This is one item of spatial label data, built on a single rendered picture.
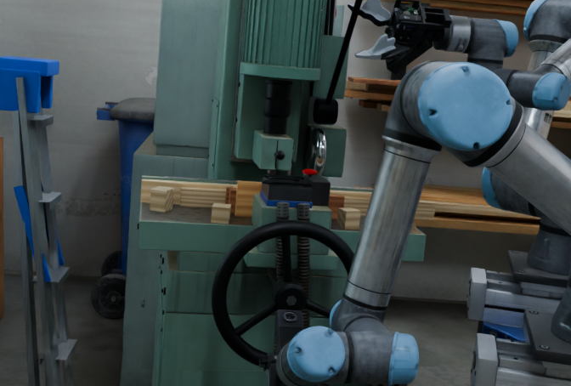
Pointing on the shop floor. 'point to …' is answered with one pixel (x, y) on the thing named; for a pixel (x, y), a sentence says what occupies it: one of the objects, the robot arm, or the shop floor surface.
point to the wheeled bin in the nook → (115, 271)
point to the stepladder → (37, 213)
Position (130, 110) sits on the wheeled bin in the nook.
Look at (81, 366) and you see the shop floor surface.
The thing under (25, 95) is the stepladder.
